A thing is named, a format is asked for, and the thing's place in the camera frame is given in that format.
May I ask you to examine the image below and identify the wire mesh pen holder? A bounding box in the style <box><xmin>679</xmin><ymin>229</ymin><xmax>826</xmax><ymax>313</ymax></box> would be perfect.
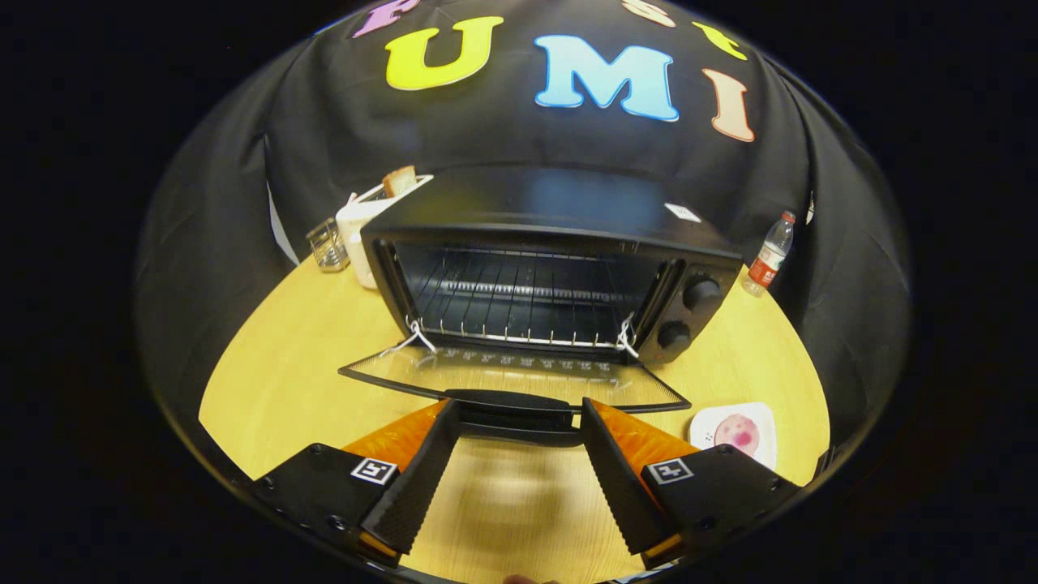
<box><xmin>306</xmin><ymin>217</ymin><xmax>351</xmax><ymax>273</ymax></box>

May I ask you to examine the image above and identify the white bread toaster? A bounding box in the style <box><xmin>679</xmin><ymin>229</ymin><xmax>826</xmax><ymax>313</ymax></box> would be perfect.
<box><xmin>336</xmin><ymin>174</ymin><xmax>435</xmax><ymax>290</ymax></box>

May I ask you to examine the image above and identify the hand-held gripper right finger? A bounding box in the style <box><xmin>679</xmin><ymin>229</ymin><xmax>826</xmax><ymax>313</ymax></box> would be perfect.
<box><xmin>581</xmin><ymin>397</ymin><xmax>804</xmax><ymax>569</ymax></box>

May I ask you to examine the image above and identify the black toaster oven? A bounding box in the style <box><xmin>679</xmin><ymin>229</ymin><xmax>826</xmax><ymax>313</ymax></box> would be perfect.
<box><xmin>338</xmin><ymin>166</ymin><xmax>744</xmax><ymax>447</ymax></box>

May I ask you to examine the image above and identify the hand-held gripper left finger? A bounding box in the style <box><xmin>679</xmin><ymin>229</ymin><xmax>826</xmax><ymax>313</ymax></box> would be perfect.
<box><xmin>247</xmin><ymin>397</ymin><xmax>463</xmax><ymax>567</ymax></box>

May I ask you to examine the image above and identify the metal wire oven rack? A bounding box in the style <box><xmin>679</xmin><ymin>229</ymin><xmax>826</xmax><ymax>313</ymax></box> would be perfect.
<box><xmin>405</xmin><ymin>247</ymin><xmax>650</xmax><ymax>350</ymax></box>

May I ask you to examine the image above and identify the white square plate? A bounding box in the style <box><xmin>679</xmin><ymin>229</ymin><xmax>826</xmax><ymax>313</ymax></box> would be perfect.
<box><xmin>689</xmin><ymin>402</ymin><xmax>778</xmax><ymax>471</ymax></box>

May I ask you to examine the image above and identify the pink round meat slice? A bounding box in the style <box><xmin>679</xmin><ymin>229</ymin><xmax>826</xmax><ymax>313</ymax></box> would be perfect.
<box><xmin>714</xmin><ymin>413</ymin><xmax>761</xmax><ymax>457</ymax></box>

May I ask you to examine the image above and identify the clear water bottle red label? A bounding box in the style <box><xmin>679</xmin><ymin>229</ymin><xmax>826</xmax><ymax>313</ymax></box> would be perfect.
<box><xmin>742</xmin><ymin>211</ymin><xmax>797</xmax><ymax>297</ymax></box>

